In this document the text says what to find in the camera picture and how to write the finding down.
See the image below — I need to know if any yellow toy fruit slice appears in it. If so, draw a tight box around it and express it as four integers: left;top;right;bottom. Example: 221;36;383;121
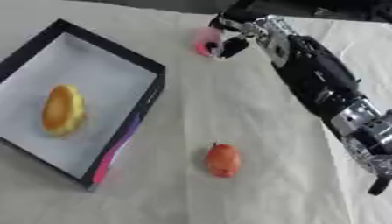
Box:
39;83;88;138

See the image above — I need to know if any black box with white inside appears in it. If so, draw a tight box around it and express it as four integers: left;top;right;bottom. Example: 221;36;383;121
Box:
0;17;169;191

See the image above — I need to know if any pink toy object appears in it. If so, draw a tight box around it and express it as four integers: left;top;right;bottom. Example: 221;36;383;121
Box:
191;27;226;58

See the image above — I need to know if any red toy fruit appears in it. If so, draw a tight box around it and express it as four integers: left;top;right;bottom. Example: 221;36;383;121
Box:
203;142;242;179

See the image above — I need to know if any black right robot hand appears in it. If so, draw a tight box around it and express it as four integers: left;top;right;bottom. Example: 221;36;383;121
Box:
206;0;271;60

